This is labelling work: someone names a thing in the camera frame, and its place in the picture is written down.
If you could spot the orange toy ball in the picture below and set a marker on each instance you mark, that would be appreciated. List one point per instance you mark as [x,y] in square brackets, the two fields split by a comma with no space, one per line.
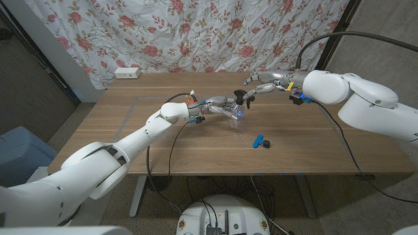
[189,102]

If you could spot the black trigger sprayer head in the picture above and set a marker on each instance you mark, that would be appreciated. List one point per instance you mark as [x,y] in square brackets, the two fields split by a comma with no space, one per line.
[240,94]

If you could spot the blue and black clip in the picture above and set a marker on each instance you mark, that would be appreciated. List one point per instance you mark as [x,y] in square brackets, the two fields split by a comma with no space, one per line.
[258,141]

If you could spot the grey table leg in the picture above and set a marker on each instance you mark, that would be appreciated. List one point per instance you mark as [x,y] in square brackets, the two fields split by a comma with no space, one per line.
[137,199]
[307,199]

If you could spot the floral backdrop cloth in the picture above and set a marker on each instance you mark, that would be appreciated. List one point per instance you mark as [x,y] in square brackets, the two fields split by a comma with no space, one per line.
[196,32]

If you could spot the blue plastic bin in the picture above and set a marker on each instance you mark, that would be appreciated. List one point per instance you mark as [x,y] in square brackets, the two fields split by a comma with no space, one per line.
[16,150]

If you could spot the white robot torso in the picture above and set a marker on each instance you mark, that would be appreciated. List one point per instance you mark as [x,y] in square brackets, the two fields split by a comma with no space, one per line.
[65,231]

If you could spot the white power strip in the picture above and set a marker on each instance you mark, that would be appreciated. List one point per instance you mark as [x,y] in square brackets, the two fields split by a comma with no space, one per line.
[127,73]

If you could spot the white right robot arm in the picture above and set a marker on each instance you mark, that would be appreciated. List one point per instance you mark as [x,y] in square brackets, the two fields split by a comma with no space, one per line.
[375,111]

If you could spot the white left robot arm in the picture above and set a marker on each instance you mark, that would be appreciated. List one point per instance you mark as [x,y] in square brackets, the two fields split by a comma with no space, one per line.
[98,169]

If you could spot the black stand pole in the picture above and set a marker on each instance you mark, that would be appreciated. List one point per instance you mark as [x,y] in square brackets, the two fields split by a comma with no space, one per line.
[339,29]
[39,57]

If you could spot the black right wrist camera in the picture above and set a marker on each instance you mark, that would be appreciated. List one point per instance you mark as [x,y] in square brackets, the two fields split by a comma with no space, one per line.
[296,99]

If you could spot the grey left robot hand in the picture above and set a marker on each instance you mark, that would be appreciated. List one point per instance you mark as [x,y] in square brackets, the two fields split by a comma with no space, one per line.
[215,104]

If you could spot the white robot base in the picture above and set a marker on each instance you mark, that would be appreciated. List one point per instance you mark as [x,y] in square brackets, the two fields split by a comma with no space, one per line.
[228,209]

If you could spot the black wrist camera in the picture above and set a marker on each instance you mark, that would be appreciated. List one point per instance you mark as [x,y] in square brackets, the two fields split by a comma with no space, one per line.
[199,119]
[296,99]

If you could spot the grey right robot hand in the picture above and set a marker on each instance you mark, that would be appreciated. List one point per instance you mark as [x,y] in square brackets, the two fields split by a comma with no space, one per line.
[274,77]

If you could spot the clear plastic spray bottle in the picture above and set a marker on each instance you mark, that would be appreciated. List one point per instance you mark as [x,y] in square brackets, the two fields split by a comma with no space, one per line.
[235,121]

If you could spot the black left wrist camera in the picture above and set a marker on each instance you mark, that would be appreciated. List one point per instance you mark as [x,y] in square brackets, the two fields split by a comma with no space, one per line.
[199,119]

